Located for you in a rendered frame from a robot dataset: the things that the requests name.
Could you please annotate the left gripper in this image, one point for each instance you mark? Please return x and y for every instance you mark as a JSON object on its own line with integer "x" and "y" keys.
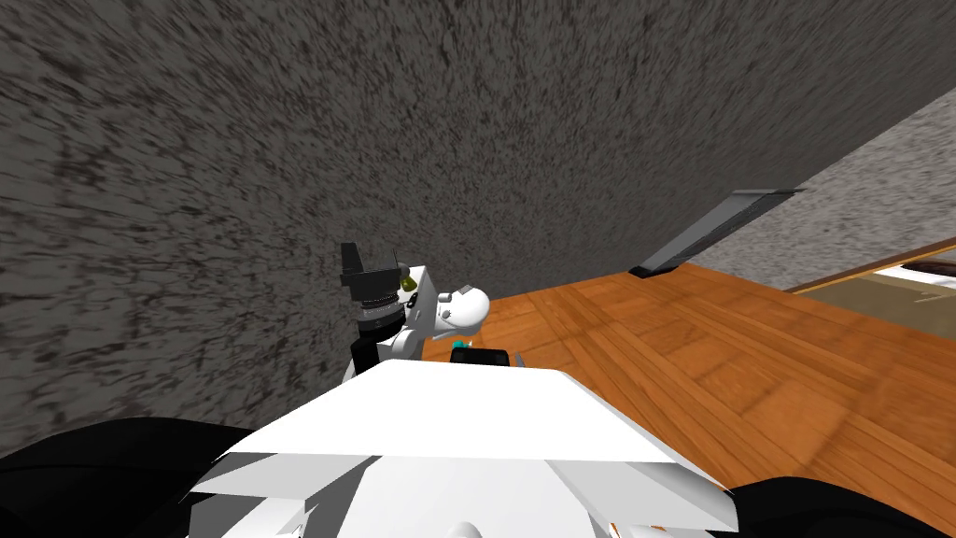
{"x": 373, "y": 285}

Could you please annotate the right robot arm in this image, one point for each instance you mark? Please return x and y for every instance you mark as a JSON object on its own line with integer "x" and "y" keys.
{"x": 821, "y": 517}

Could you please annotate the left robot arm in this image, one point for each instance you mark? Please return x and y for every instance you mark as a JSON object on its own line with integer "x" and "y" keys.
{"x": 464, "y": 310}

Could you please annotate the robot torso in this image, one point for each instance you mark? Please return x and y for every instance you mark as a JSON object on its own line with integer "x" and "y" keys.
{"x": 463, "y": 418}

